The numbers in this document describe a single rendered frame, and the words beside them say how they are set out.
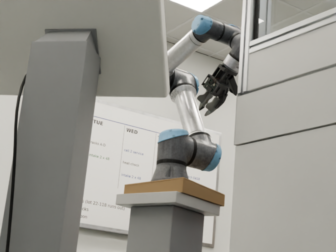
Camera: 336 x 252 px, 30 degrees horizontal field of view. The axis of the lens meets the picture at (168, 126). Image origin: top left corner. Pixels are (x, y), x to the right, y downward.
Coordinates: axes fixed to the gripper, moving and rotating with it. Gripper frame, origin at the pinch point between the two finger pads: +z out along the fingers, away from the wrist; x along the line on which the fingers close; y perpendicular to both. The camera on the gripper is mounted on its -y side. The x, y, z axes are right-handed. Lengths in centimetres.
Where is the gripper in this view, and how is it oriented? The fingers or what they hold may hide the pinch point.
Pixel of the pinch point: (205, 110)
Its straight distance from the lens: 250.6
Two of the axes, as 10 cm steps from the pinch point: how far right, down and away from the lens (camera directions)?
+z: -5.4, 8.0, 2.8
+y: -6.3, -1.6, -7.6
